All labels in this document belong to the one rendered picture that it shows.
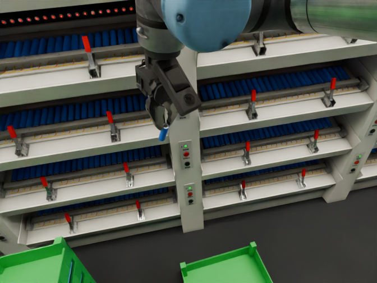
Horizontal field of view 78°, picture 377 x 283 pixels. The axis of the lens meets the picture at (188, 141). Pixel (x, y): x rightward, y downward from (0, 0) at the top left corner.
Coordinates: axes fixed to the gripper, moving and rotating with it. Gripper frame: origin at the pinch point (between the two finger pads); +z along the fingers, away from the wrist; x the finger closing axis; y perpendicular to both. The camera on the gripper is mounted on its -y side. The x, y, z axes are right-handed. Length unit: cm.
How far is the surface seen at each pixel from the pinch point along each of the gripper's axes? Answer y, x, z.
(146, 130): 11.3, -0.7, 11.9
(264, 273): -40, -19, 53
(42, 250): 2.1, 37.8, 29.8
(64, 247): -1.4, 32.6, 27.8
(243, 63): 0.9, -24.9, -9.7
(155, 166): 9.6, -2.7, 30.7
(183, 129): 3.8, -9.3, 9.8
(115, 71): 17.3, 4.1, -6.9
